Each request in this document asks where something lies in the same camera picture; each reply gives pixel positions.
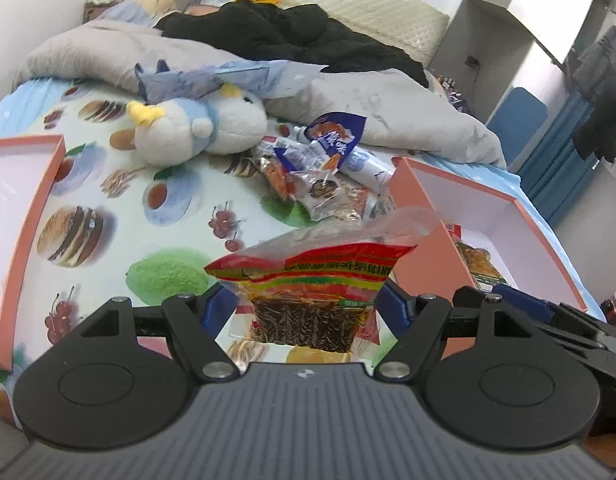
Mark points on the light blue cartoon pillow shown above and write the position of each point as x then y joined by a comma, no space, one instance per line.
153,2

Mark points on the hanging dark clothes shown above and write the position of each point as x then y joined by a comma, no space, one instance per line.
602,110

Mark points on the pink cardboard box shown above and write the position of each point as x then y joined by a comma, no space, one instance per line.
487,200

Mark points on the blue chair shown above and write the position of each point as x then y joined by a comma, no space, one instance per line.
517,120

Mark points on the black wall outlet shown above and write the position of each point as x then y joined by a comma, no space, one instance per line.
472,60

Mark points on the small red snack packet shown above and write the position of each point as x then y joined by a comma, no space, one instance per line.
455,230

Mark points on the black jacket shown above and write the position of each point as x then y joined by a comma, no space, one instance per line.
288,30

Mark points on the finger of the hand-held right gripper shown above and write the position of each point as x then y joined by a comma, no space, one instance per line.
520,301

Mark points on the white and blue plush penguin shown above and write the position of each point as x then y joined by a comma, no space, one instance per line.
178,135

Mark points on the pink box lid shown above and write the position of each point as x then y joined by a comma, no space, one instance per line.
8,210

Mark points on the cream quilted headboard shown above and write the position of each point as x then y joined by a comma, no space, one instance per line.
377,5

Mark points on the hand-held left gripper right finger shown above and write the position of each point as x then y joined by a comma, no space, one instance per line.
393,307

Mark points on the white wardrobe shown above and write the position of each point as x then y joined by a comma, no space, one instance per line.
487,25

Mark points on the orange snack packet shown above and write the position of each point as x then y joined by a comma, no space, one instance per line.
477,260

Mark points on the pile of snack packets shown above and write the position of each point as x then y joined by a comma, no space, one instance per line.
318,185

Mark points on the grey blanket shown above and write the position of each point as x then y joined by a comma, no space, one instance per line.
412,110

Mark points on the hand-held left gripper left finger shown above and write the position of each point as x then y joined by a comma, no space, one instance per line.
217,307

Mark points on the printed bed sheet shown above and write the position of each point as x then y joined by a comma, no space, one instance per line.
138,210

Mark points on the blue curtain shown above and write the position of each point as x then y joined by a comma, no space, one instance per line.
557,160

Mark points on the red sunflower seed bag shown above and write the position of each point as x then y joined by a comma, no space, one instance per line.
308,310

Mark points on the row of small bottles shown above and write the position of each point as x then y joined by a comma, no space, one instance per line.
452,92

